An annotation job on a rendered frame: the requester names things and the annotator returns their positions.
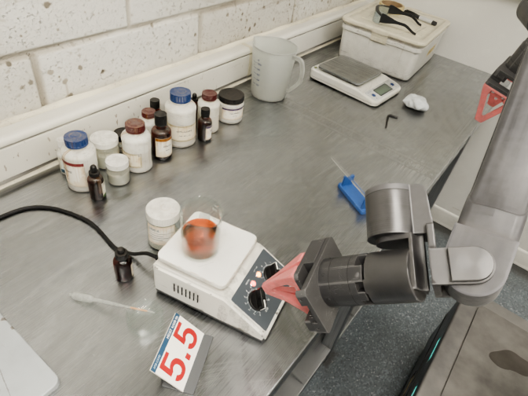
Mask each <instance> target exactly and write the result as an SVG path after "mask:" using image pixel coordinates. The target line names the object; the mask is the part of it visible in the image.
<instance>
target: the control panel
mask: <svg viewBox="0 0 528 396"><path fill-rule="evenodd" d="M274 262H277V264H278V266H279V270H281V269H283V268H284V267H283V266H282V265H281V264H280V263H279V262H278V261H277V260H276V259H275V258H274V257H273V256H271V255H270V254H269V253H268V252H267V251H266V250H265V249H264V248H263V250H262V251H261V253H260V255H259V256H258V258H257V259H256V260H255V263H254V264H253V266H252V267H251V268H250V270H249V271H248V273H247V275H246V277H245V278H244V279H243V281H242V283H241V284H240V286H239V288H238V289H237V290H236V292H235V294H234V295H233V297H232V299H231V300H232V301H233V302H234V303H235V304H236V305H237V306H238V307H239V308H241V309H242V310H243V311H244V312H245V313H246V314H247V315H248V316H249V317H250V318H251V319H252V320H253V321H254V322H255V323H257V324H258V325H259V326H260V327H261V328H262V329H263V330H265V331H266V330H267V328H268V327H269V325H270V322H271V321H272V319H273V317H274V315H275V313H276V312H277V309H278V307H279V305H280V304H281V301H282V300H281V299H278V298H276V297H273V296H271V295H267V294H266V293H265V295H266V303H267V307H266V308H265V309H264V310H261V311H257V310H254V309H253V308H252V307H251V306H250V304H249V301H248V296H249V294H250V293H251V292H252V291H254V290H257V289H258V288H260V287H262V284H263V283H264V282H265V281H266V279H265V277H264V269H265V268H266V267H267V266H270V265H271V264H273V263H274ZM257 272H260V273H261V276H260V277H258V276H257ZM252 281H254V282H255V286H253V285H251V282H252Z"/></svg>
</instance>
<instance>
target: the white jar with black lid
mask: <svg viewBox="0 0 528 396"><path fill-rule="evenodd" d="M218 100H219V102H220V109H219V120H220V121H221V122H223V123H227V124H235V123H239V122H240V121H241V120H242V116H243V108H244V93H243V92H242V91H241V90H238V89H235V88H225V89H222V90H220V91H219V93H218Z"/></svg>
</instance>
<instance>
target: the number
mask: <svg viewBox="0 0 528 396"><path fill-rule="evenodd" d="M200 334H201V333H200V332H198V331H197V330H196V329H195V328H194V327H192V326H191V325H190V324H188V323H187V322H185V321H184V320H182V319H181V318H180V317H179V318H178V322H177V324H176V326H175V328H174V331H173V333H172V335H171V337H170V340H169V342H168V344H167V347H166V350H165V351H164V353H163V356H162V358H161V360H160V363H159V365H158V368H157V370H156V371H157V372H158V373H160V374H161V375H163V376H164V377H166V378H167V379H169V380H170V381H171V382H173V383H175V384H176V385H178V386H179V387H181V386H182V382H183V380H184V378H185V374H186V372H187V369H188V367H189V363H190V361H191V359H192V356H193V353H194V350H195V349H196V345H197V342H198V340H199V337H200Z"/></svg>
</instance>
